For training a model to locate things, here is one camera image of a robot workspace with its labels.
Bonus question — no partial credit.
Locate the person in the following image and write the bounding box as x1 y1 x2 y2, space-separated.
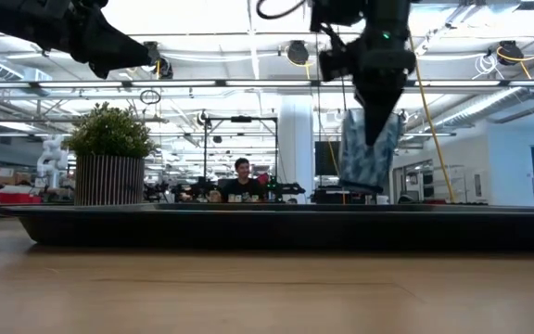
220 157 268 204

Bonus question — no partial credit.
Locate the black background robot rig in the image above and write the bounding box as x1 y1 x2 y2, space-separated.
144 115 308 204

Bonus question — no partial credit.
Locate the black monitor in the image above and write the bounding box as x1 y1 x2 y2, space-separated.
313 140 342 177

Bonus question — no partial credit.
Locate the black ceiling cable reel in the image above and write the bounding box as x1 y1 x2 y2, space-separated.
497 40 526 67
286 40 311 67
144 41 174 80

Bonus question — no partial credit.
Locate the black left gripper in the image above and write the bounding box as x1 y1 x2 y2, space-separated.
0 0 154 80

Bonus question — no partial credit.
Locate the yellow hanging cable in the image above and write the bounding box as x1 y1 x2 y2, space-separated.
408 32 457 204

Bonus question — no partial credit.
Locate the red storage bin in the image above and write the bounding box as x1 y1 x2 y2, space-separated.
0 178 45 206

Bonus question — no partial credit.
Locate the grey overhead crossbeam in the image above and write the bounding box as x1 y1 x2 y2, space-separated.
0 79 534 90

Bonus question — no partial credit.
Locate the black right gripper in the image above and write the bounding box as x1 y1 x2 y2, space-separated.
350 39 417 147

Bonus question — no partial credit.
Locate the black plastic tray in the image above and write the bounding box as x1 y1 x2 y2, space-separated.
0 202 534 252

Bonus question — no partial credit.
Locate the plant in striped pot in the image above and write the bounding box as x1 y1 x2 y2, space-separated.
65 101 158 207

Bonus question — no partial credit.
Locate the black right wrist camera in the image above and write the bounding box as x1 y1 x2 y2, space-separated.
317 47 357 84

